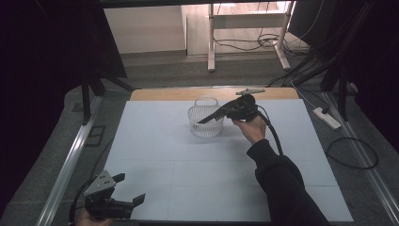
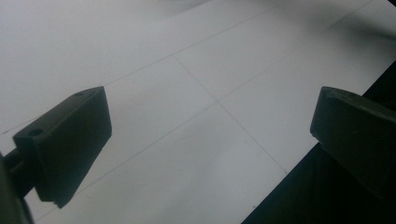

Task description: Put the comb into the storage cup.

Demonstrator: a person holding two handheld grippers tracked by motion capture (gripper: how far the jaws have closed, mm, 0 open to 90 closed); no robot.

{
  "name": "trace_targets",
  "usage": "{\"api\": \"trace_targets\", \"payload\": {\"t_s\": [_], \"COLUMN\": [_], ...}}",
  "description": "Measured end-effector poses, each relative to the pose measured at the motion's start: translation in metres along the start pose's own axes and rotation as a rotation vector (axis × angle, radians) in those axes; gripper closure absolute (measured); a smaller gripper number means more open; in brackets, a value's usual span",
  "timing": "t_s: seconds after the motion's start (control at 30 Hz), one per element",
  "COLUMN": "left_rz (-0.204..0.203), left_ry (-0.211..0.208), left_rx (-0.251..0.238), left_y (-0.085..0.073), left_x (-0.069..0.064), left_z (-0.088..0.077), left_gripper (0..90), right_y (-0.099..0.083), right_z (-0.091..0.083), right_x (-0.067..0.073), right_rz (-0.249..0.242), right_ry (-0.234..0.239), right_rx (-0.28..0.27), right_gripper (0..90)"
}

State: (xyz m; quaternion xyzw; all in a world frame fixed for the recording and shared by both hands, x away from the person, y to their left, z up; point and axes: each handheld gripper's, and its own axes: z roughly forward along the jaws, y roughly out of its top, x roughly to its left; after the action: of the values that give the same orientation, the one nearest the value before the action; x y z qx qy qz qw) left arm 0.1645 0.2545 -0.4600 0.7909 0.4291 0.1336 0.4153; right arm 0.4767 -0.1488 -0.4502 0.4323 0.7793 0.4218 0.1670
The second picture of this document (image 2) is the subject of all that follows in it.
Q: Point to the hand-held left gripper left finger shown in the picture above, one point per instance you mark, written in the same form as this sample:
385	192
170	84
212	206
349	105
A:
67	137

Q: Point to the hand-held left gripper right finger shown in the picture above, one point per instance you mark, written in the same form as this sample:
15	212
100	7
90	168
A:
358	133

